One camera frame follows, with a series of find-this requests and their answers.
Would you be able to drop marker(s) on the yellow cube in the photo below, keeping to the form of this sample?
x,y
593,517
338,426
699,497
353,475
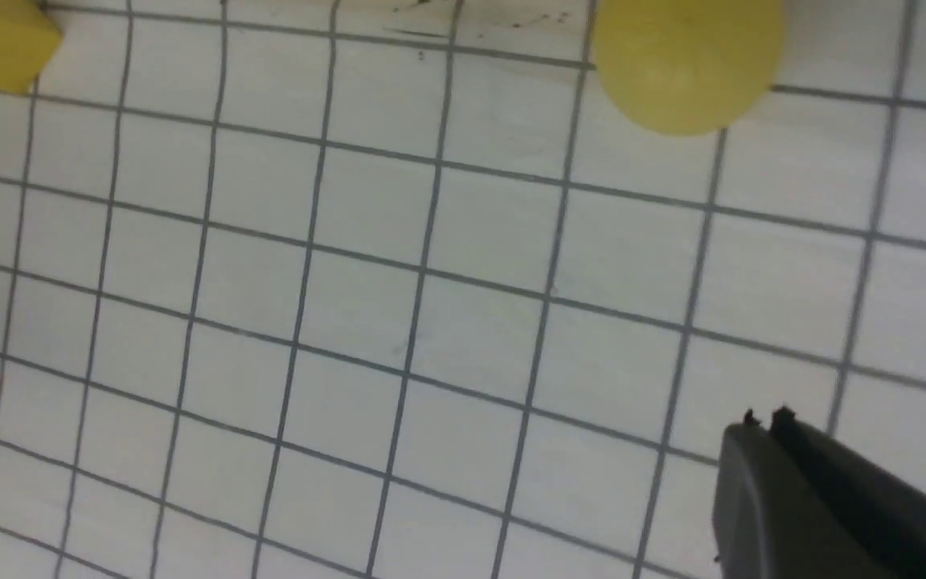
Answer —
x,y
28,40

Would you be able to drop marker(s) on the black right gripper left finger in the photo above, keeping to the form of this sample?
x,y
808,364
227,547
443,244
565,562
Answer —
x,y
769,522

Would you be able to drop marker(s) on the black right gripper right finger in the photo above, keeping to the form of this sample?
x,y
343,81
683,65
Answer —
x,y
884,515

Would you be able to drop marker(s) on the yellow bun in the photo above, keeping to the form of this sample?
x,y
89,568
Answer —
x,y
686,68

